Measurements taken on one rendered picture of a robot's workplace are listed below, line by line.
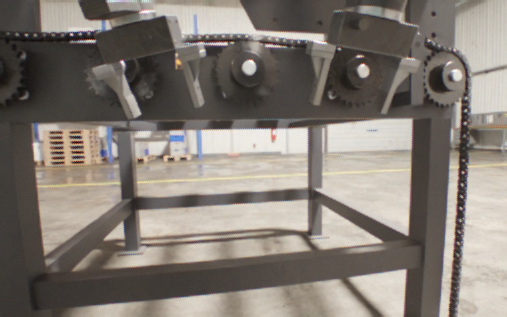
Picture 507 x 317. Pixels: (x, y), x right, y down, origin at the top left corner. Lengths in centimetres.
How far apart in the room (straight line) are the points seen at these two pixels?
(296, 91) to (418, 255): 65
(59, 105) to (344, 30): 66
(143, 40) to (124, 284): 60
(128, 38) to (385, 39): 41
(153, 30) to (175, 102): 28
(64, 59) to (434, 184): 109
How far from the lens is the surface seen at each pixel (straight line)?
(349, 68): 73
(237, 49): 68
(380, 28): 49
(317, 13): 85
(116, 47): 50
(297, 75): 75
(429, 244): 101
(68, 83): 78
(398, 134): 1245
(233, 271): 78
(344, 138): 1103
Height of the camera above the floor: 70
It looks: 5 degrees down
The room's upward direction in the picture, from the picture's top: 1 degrees counter-clockwise
